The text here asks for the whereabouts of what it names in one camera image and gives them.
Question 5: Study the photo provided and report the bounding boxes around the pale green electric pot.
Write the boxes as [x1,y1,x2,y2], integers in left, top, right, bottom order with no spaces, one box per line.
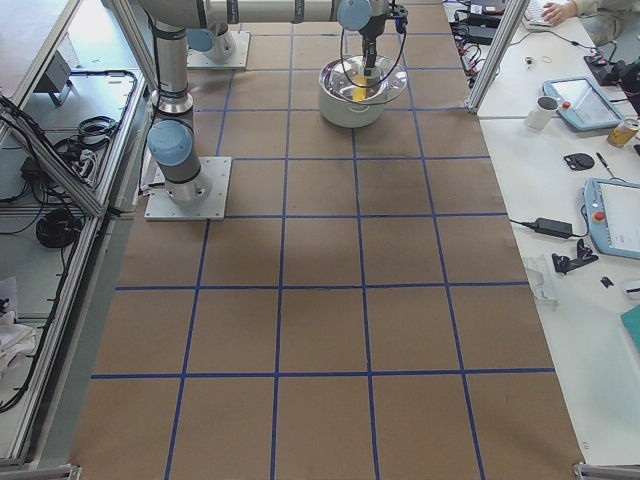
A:
[319,55,408,128]

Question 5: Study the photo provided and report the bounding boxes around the white crumpled cloth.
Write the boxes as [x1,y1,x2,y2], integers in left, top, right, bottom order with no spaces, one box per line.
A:
[1,276,36,376]

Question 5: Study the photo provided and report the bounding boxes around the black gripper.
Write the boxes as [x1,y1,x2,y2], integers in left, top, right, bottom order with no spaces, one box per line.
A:
[362,0,408,78]

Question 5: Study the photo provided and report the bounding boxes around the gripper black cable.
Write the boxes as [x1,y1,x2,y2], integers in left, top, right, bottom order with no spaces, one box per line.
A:
[338,27,409,91]

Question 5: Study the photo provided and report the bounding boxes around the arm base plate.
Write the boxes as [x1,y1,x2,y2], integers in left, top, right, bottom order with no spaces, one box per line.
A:
[144,157,232,221]
[186,29,251,70]

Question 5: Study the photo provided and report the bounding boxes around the teach pendant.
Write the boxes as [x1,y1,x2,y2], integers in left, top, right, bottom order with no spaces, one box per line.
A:
[542,77,625,131]
[583,178,639,259]

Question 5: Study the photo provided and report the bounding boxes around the small black charger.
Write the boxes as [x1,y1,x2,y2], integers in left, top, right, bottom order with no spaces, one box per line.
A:
[534,217,573,239]

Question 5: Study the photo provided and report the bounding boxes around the person's hand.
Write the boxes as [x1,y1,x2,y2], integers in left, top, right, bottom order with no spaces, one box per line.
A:
[542,1,578,27]

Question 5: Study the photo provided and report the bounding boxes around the coiled black cables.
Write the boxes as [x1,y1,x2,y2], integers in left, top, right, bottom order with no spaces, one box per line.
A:
[34,207,84,250]

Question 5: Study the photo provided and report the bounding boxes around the upper teach pendant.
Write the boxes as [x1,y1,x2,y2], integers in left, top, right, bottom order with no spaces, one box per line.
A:
[542,77,625,131]

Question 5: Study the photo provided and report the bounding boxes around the yellow drink can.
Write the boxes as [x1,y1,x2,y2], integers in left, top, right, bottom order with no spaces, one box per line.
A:
[606,118,639,148]

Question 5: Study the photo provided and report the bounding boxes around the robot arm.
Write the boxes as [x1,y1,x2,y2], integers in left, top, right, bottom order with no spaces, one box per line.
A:
[142,1,407,218]
[186,29,236,62]

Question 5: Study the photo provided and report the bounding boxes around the lower teach pendant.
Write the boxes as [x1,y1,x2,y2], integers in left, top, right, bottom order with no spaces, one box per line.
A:
[583,178,639,259]

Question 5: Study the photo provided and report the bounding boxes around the black pen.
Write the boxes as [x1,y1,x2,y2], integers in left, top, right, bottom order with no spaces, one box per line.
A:
[596,152,615,178]

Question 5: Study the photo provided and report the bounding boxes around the yellow corn cob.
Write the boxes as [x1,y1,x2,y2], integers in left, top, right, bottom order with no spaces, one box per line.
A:
[351,74,376,102]

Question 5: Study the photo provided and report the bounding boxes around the black printed bracket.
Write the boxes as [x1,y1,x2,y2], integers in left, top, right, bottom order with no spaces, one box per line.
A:
[551,239,599,275]

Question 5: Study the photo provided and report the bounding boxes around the clear plastic bracket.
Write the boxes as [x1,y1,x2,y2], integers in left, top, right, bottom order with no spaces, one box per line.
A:
[522,255,558,308]

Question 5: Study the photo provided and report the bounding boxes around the white mug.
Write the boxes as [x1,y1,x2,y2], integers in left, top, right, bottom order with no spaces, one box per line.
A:
[524,96,559,131]

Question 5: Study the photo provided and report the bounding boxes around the aluminium frame post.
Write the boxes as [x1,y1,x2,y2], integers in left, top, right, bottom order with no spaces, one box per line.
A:
[466,0,528,113]

